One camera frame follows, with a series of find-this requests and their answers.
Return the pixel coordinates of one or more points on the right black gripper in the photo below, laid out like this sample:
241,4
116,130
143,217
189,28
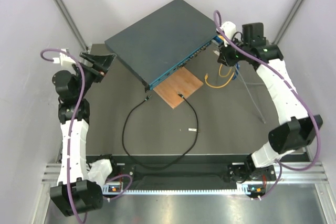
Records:
224,57

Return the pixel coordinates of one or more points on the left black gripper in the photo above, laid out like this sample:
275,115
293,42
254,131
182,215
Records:
101,62

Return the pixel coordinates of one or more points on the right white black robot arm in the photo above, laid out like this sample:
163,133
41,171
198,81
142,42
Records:
298,127

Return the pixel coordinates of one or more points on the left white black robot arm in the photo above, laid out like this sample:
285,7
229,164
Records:
80,183

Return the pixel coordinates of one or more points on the wooden board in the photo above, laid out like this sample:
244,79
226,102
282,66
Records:
180,82

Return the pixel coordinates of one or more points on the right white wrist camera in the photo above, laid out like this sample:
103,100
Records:
229,28

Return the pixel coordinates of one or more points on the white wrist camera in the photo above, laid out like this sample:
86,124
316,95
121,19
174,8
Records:
64,60
229,28

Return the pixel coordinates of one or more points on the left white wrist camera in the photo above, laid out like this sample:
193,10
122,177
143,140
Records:
64,60

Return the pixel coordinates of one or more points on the dark blue network switch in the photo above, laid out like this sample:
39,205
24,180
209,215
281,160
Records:
162,42

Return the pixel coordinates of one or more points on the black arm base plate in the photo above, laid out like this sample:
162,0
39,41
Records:
228,168

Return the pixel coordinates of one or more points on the white slotted cable duct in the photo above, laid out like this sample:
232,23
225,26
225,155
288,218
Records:
239,189

